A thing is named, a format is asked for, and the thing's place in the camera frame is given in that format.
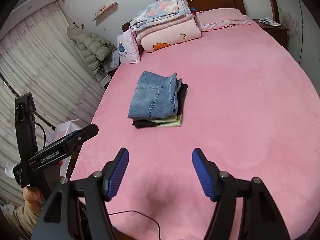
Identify pink folded quilt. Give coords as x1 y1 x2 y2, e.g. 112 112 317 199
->
140 18 202 53

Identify pink bed sheet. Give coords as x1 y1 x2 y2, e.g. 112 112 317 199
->
72 23 319 239

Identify black cable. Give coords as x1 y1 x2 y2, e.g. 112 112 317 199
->
108 210 161 240

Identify beige curtain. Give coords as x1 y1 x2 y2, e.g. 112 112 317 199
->
0 0 106 205

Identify wooden headboard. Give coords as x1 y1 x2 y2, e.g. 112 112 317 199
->
121 0 249 32

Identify small pink cartoon pillow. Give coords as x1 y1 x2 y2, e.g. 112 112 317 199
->
117 30 140 64

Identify left hand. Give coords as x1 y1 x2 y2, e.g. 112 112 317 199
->
22 159 65 214

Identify wooden wall shelf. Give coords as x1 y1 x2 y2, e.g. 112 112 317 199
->
92 2 118 22

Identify dark wooden nightstand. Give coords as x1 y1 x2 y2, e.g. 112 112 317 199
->
254 20 289 50

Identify items on nightstand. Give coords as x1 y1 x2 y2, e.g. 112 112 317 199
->
257 17 281 27

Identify grey puffer jacket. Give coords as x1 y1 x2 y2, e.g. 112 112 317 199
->
67 25 116 75

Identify green and black folded garment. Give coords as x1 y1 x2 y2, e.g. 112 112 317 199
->
132 83 188 129

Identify blue denim jacket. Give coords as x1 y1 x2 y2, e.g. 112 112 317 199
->
128 71 182 120

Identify white cartoon box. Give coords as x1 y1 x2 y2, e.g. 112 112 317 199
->
46 119 81 146

